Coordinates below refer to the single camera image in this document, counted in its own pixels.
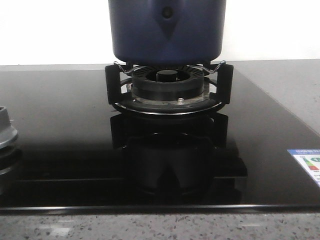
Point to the dark blue cooking pot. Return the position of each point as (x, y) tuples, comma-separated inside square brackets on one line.
[(167, 32)]

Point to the black pot support grate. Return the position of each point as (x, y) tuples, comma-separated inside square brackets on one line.
[(218, 78)]

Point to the black gas burner head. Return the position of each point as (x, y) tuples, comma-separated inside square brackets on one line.
[(156, 83)]

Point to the black glass cooktop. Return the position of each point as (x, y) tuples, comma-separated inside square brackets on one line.
[(76, 155)]

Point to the silver stove control knob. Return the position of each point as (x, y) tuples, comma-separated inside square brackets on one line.
[(8, 134)]

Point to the energy rating label sticker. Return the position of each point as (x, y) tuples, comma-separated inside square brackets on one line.
[(309, 160)]

